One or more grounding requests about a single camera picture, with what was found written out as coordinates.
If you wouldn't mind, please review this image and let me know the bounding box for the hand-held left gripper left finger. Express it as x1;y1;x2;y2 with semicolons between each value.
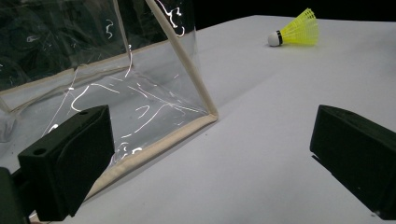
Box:
17;105;116;222

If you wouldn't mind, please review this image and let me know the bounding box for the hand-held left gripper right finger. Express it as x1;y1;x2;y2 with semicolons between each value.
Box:
309;105;396;220

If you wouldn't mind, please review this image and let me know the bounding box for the clear plastic bag beige trim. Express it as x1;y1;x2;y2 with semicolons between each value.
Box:
0;0;219;200

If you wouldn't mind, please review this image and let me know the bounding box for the yellow shuttlecock white cork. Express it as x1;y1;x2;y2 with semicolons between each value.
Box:
267;7;319;48

